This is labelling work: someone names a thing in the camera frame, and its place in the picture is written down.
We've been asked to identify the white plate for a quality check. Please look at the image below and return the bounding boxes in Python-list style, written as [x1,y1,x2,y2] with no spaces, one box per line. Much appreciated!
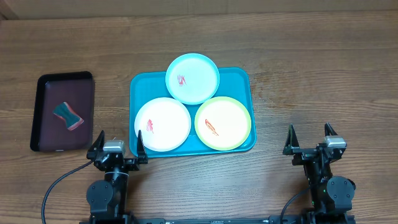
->
[134,97,191,152]

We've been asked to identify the green rimmed yellow plate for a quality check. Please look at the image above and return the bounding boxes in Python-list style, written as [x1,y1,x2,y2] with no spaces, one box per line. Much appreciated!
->
[194,96,252,151]

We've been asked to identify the light blue plate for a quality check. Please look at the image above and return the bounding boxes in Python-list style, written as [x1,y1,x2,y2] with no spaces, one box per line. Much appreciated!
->
[165,53,220,105]

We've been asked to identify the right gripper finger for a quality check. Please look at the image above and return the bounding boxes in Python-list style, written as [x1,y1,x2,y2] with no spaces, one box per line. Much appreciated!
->
[282,123,300,156]
[324,123,338,136]

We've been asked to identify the black rectangular water tray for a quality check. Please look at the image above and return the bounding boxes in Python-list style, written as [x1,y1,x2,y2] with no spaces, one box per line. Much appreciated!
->
[30,71,95,152]

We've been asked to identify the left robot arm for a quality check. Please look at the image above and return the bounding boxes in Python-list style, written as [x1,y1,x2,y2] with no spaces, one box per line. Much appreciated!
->
[86,131,148,224]

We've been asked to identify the pink and green sponge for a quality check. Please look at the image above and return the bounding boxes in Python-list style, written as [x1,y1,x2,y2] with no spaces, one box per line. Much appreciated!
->
[53,102,84,131]

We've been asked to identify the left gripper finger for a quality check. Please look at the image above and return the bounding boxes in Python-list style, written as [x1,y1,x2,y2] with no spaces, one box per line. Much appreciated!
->
[86,130,105,160]
[136,130,148,164]

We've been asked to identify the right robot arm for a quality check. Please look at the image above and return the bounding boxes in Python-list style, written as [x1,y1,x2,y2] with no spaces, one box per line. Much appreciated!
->
[279,123,356,223]

